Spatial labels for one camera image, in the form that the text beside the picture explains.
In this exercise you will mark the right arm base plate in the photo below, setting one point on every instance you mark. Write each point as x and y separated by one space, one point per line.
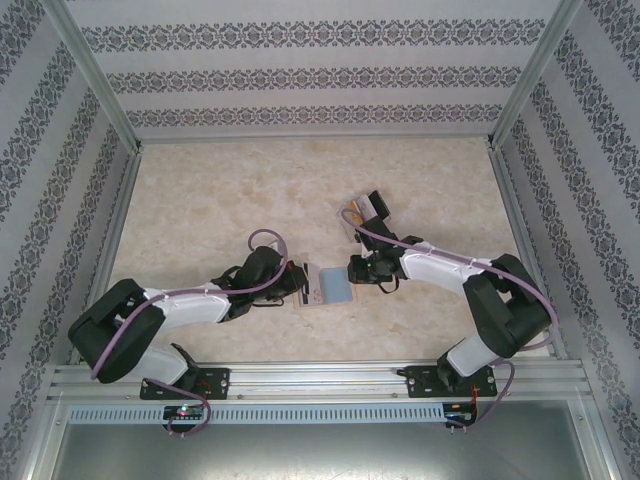
422 382

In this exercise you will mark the orange card stack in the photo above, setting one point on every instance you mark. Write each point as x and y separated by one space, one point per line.
357 210

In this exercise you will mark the grey plastic card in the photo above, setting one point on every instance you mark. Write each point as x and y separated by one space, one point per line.
274 246

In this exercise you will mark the left controller board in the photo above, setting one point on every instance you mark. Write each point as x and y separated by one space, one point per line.
184 412

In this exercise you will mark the controller board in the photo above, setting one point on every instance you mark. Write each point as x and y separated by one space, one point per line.
184 412
461 414

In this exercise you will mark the grey metal sheet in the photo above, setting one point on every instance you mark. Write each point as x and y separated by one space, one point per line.
320 450

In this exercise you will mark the aluminium side rail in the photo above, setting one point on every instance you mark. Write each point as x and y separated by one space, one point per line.
107 260
530 260

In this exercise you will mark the black card stack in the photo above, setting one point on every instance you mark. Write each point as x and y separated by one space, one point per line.
378 201

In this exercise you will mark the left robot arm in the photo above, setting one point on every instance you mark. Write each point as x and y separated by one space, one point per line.
195 310

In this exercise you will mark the right controller board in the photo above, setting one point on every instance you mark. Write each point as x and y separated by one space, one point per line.
461 414

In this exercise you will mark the aluminium frame post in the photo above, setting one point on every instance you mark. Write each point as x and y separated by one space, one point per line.
535 75
95 75

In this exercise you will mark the white VIP card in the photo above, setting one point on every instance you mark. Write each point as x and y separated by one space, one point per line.
312 286

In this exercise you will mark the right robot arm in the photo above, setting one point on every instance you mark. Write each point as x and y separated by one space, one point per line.
435 270

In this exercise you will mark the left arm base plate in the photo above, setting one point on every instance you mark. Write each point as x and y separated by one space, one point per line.
220 382

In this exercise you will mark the aluminium mounting rail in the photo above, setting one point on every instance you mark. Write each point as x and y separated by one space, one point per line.
315 380

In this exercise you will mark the beige card holder wallet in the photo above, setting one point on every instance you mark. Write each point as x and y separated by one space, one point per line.
337 287

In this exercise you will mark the clear acrylic card box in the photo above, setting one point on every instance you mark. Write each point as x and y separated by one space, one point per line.
350 225

